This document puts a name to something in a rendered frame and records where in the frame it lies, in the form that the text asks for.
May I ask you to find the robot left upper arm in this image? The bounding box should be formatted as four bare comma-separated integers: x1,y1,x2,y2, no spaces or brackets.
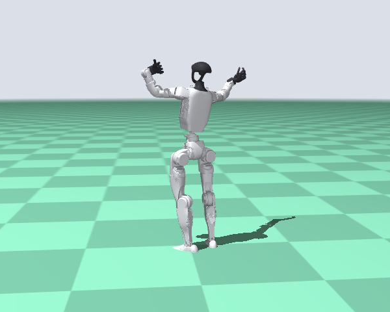
154,85,190,100

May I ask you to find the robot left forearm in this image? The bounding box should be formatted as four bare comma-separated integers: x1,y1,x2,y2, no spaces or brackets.
141,68,158,96

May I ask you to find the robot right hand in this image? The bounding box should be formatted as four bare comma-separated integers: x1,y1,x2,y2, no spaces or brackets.
227,67,246,85

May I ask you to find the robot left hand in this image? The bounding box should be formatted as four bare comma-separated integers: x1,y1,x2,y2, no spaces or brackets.
148,59,164,75

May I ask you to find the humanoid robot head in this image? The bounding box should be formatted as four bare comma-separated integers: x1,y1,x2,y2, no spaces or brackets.
191,62,211,92

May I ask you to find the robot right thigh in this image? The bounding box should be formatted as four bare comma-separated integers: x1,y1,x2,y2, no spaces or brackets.
198,148,216,205

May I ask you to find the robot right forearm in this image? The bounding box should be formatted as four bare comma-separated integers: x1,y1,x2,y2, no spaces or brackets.
221,80,234,99

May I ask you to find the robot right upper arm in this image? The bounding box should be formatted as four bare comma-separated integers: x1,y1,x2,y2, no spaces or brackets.
211,90,225,103

